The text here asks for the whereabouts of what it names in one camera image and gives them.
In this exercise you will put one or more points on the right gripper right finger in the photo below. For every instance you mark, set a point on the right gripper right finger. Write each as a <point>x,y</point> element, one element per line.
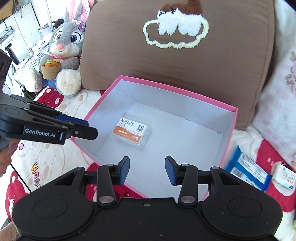
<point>186,176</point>

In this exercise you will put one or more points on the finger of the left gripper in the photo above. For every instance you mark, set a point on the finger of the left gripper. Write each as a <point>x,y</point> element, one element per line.
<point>72,120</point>
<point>82,131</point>

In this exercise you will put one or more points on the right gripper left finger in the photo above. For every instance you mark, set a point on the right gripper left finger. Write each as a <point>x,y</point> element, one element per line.
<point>108,176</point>

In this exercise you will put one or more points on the orange white floss box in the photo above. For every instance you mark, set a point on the orange white floss box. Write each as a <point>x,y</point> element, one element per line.
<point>132,132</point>

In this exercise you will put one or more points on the white tissue pack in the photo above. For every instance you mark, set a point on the white tissue pack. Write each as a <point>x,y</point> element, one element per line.
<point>284,176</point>

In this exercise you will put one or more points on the person's left hand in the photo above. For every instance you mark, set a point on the person's left hand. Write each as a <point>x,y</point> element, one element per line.
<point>6,154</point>

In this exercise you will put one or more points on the pink cardboard box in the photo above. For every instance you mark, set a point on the pink cardboard box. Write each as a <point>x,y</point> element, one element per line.
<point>190,127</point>

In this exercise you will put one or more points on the white red cartoon blanket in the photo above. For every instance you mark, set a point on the white red cartoon blanket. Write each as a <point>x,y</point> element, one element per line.
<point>34,164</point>

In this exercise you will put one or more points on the grey bunny plush toy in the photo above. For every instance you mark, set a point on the grey bunny plush toy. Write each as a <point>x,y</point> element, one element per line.
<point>59,68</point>

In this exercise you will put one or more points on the blue snack packet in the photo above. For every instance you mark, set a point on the blue snack packet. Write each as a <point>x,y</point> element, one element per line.
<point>243,167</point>

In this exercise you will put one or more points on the pink checkered bunny pillow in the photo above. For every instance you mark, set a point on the pink checkered bunny pillow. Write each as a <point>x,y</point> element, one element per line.
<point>275,117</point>

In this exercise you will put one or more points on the brown embroidered cushion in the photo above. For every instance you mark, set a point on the brown embroidered cushion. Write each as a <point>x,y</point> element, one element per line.
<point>219,49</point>

